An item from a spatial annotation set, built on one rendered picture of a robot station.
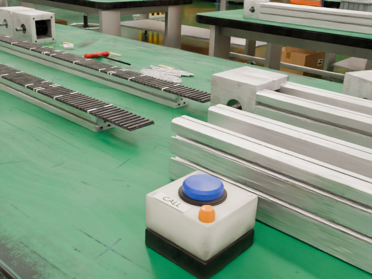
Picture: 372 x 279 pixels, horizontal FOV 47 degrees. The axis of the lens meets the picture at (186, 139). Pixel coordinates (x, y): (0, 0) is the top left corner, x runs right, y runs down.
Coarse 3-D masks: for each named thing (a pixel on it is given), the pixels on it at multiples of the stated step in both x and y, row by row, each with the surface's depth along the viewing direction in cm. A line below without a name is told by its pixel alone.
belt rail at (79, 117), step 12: (0, 84) 91; (12, 84) 87; (24, 96) 85; (36, 96) 82; (48, 108) 80; (60, 108) 78; (72, 108) 74; (72, 120) 75; (84, 120) 73; (96, 120) 71
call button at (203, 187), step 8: (192, 176) 42; (200, 176) 42; (208, 176) 42; (184, 184) 41; (192, 184) 41; (200, 184) 41; (208, 184) 41; (216, 184) 41; (184, 192) 41; (192, 192) 40; (200, 192) 40; (208, 192) 40; (216, 192) 40
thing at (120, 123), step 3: (132, 117) 69; (135, 117) 69; (138, 117) 69; (141, 117) 69; (144, 117) 69; (123, 120) 67; (126, 120) 68; (129, 120) 68; (132, 120) 68; (135, 120) 68; (138, 120) 68; (114, 123) 67; (117, 123) 66; (120, 123) 66; (123, 123) 66; (126, 123) 66; (129, 123) 67; (120, 126) 66
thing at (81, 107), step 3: (93, 102) 75; (96, 102) 75; (99, 102) 75; (102, 102) 75; (105, 102) 75; (81, 105) 73; (84, 105) 73; (87, 105) 74; (90, 105) 73; (93, 105) 73; (96, 105) 74; (78, 108) 72; (81, 108) 72; (84, 108) 72
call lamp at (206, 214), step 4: (200, 208) 38; (204, 208) 37; (208, 208) 37; (212, 208) 37; (200, 212) 37; (204, 212) 37; (208, 212) 37; (212, 212) 37; (200, 216) 37; (204, 216) 37; (208, 216) 37; (212, 216) 37; (200, 220) 37; (204, 220) 37; (208, 220) 37; (212, 220) 37
